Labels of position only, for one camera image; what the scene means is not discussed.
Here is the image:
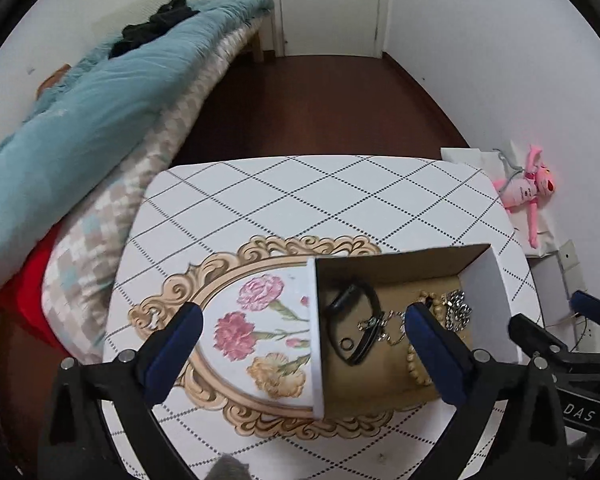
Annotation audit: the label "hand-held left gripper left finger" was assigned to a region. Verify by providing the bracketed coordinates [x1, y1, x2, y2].
[39, 301, 204, 480]

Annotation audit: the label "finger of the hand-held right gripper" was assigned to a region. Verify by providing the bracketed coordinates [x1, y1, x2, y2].
[509, 312, 582, 367]
[569, 289, 600, 353]

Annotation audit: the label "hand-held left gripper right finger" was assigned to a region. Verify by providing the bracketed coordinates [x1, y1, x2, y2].
[404, 302, 571, 480]

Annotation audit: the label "wooden bead bracelet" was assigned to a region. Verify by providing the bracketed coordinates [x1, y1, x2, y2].
[406, 290, 449, 387]

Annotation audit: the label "thick silver chain bracelet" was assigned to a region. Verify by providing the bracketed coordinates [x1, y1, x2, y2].
[442, 289, 474, 331]

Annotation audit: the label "thin silver disc chain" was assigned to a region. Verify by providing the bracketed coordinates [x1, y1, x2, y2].
[379, 309, 411, 346]

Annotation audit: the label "small silver pendant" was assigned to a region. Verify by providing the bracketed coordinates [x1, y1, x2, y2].
[358, 313, 386, 334]

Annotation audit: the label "black smart band watch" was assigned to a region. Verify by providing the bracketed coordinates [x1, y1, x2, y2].
[324, 283, 384, 366]

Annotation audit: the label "plain cardboard box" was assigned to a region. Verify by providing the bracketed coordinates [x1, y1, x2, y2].
[524, 254, 569, 326]

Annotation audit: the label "beige checkered mattress cover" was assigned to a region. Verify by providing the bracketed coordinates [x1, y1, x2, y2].
[42, 20, 271, 367]

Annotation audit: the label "pink plush toy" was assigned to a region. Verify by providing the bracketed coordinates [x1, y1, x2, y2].
[494, 144, 556, 249]

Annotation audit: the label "red blanket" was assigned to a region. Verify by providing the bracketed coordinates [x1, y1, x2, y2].
[0, 222, 69, 357]

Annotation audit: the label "light blue quilt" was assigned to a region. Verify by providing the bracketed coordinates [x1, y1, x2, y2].
[0, 0, 274, 306]

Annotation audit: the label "brown pillow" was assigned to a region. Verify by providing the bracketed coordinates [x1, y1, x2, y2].
[35, 63, 74, 99]

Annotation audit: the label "black clothes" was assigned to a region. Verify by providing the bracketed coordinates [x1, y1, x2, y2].
[108, 0, 201, 60]

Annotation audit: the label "white door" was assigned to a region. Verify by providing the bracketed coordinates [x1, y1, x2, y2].
[270, 0, 394, 59]

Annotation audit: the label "grey wire hanger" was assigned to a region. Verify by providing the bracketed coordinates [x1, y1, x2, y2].
[493, 147, 527, 179]

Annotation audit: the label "wooden bed frame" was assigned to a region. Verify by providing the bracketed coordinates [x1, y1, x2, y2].
[252, 24, 276, 64]

